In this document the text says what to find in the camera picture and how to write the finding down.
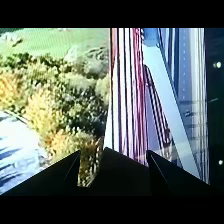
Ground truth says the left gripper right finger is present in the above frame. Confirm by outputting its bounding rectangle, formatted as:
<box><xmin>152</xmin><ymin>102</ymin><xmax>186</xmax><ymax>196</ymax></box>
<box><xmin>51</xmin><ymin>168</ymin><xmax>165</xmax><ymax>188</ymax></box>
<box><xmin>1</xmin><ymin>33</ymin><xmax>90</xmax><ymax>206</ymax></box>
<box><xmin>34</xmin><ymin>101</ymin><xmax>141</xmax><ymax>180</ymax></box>
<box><xmin>145</xmin><ymin>149</ymin><xmax>222</xmax><ymax>197</ymax></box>

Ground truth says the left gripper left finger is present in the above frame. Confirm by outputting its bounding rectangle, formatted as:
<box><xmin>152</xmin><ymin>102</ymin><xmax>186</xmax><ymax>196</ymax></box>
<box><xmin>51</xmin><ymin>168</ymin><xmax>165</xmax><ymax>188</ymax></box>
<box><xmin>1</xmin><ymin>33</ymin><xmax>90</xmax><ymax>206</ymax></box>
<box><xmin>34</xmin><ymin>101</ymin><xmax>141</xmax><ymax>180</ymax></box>
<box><xmin>1</xmin><ymin>150</ymin><xmax>82</xmax><ymax>197</ymax></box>

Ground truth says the red white blue striped shirt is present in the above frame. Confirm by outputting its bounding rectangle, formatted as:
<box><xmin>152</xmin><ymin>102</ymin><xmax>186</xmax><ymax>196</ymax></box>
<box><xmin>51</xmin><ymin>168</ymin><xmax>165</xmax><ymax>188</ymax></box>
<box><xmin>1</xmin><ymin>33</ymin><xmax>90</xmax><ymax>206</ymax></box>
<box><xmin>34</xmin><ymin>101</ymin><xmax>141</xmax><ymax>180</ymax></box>
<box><xmin>103</xmin><ymin>27</ymin><xmax>210</xmax><ymax>185</ymax></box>

